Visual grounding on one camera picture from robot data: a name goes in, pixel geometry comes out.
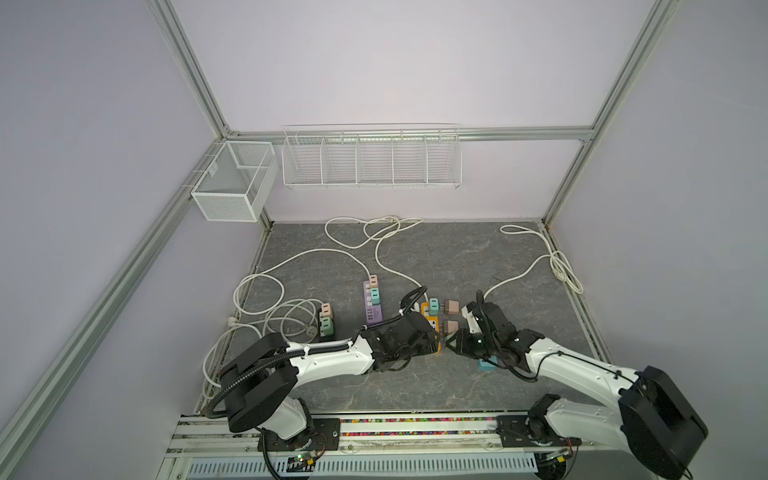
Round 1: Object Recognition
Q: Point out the teal power strip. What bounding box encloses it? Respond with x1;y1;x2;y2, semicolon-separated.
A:
478;360;496;372

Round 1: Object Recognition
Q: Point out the pink plug teal strip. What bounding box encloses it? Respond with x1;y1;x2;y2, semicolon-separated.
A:
441;320;459;336
441;299;461;315

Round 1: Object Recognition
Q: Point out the orange power strip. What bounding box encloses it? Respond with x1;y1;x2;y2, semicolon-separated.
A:
420;302;442;354

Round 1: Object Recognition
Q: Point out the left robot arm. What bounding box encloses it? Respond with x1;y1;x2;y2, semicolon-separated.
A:
200;286;439;443

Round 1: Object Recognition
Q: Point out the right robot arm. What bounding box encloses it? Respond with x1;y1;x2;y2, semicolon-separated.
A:
446;292;709;479

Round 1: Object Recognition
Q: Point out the teal plug on purple strip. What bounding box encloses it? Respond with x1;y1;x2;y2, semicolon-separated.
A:
370;288;381;305

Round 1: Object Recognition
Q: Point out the green plug on black strip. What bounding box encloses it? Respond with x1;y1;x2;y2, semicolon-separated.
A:
319;318;329;338

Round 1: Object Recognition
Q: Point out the purple power strip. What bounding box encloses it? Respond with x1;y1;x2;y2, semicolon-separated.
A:
363;280;383;326

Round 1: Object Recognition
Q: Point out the black power strip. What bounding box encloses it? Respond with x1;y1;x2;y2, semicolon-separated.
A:
328;314;336;339

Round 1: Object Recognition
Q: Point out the white mesh box basket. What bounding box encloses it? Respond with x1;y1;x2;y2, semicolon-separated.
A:
192;141;279;223

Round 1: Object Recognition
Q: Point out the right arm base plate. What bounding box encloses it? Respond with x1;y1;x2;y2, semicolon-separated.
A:
495;414;582;448

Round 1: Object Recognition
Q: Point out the white cable of teal strip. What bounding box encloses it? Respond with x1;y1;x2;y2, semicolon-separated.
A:
483;224;584;301

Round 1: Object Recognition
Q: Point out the white cable of black strip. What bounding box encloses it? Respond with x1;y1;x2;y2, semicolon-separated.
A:
201;272;325;402

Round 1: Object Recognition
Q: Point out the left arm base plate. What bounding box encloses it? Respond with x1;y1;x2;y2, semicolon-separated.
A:
258;417;341;453

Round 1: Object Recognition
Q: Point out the white cable of purple strip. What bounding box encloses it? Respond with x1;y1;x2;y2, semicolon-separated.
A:
232;215;409;319

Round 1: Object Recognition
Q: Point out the white vented cable duct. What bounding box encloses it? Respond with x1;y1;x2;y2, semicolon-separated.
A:
181;452;538;479

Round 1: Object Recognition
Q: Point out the white cable of orange strip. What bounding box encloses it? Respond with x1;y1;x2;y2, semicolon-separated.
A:
363;217;428;302

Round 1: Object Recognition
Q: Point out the white wire wall basket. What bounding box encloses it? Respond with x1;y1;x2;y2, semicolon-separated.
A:
282;123;463;189

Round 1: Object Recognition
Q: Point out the aluminium front rail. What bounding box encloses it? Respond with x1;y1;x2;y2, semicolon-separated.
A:
166;411;609;458

